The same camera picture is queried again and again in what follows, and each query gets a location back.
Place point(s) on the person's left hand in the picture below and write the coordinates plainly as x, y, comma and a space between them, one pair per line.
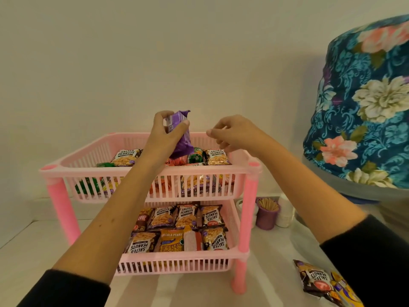
159, 147

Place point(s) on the person's right forearm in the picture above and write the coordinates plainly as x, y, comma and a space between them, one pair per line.
306, 191

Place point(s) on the small white jar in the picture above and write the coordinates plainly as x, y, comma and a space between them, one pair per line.
238, 207

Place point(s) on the pink two-tier plastic rack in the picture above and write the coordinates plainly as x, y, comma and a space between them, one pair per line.
249, 204

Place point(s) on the person's left forearm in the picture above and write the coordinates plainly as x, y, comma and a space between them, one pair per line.
108, 227

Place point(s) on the purple biscuit packet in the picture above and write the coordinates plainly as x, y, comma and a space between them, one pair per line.
182, 145

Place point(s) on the purple toothpick cup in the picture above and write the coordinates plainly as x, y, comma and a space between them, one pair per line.
266, 218

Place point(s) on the blue floral fabric cover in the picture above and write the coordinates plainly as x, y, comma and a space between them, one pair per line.
361, 108

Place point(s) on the clear water jug blue cap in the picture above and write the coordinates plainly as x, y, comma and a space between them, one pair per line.
345, 188

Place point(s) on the green snack packet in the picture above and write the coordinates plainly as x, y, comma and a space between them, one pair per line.
87, 186
195, 156

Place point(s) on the yellow biscuit packet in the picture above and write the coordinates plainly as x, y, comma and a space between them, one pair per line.
346, 292

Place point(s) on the white salt shaker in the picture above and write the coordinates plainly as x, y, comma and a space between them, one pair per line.
285, 211

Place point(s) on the black left sleeve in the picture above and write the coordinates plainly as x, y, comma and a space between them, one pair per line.
64, 290

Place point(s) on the person's right hand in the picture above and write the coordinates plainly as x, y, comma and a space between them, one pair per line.
239, 134

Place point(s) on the bundle of wooden toothpicks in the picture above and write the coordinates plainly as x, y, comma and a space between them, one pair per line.
268, 204

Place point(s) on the orange foil snack packet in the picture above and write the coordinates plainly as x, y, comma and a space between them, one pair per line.
177, 161

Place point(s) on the rows of mixed snack packets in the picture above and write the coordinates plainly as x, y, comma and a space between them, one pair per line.
187, 215

